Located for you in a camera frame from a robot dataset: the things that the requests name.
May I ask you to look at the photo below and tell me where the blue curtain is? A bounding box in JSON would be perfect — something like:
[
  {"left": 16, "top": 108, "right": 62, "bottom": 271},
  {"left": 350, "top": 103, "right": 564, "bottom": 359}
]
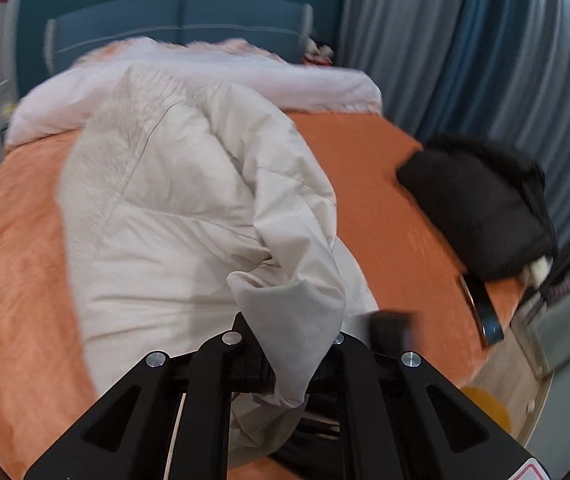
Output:
[{"left": 442, "top": 0, "right": 536, "bottom": 161}]

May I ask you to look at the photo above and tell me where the blue padded headboard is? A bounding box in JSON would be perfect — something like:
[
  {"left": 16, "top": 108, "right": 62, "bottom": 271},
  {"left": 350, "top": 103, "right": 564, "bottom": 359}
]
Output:
[{"left": 44, "top": 0, "right": 316, "bottom": 70}]

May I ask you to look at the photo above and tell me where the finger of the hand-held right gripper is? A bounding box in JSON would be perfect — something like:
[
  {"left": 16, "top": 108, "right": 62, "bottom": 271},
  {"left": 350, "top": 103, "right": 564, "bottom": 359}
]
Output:
[{"left": 369, "top": 310, "right": 418, "bottom": 353}]

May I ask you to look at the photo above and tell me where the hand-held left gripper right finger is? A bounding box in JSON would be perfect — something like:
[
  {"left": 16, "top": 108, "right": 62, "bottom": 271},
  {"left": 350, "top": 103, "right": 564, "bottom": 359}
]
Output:
[{"left": 310, "top": 332, "right": 538, "bottom": 480}]

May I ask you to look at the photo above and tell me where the yellow object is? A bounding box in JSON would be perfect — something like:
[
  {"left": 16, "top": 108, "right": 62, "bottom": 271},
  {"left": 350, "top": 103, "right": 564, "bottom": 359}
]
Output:
[{"left": 461, "top": 385, "right": 513, "bottom": 433}]

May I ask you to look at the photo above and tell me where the cream cloth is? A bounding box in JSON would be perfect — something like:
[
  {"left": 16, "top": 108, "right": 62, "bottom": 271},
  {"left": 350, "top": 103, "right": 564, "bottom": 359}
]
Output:
[{"left": 524, "top": 255, "right": 554, "bottom": 287}]

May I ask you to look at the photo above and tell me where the plush toy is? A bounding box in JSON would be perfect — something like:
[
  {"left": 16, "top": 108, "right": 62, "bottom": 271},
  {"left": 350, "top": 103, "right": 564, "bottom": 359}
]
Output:
[{"left": 304, "top": 39, "right": 337, "bottom": 67}]

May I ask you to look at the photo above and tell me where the white padded jacket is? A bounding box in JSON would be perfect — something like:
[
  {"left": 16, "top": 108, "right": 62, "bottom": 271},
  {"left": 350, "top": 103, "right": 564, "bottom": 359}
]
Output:
[{"left": 57, "top": 65, "right": 382, "bottom": 467}]

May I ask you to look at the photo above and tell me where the black smartphone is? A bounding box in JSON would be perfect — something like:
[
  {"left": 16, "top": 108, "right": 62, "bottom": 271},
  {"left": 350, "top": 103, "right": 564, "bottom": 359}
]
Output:
[{"left": 458, "top": 271, "right": 505, "bottom": 347}]

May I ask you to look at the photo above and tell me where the orange bed blanket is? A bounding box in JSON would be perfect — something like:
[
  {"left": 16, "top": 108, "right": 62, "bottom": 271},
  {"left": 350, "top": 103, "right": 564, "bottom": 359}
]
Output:
[{"left": 0, "top": 109, "right": 526, "bottom": 480}]

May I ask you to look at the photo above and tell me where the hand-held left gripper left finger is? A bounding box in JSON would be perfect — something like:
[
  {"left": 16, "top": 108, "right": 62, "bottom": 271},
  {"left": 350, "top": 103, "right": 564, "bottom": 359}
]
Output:
[{"left": 24, "top": 312, "right": 273, "bottom": 480}]

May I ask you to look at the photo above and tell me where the black padded jacket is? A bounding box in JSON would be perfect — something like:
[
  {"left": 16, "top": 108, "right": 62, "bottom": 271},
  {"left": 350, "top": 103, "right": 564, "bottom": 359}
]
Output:
[{"left": 396, "top": 134, "right": 559, "bottom": 282}]

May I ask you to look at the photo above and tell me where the grey curtain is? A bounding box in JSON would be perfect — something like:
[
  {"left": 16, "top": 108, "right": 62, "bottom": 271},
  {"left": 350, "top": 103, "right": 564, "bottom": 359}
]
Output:
[{"left": 339, "top": 0, "right": 570, "bottom": 251}]

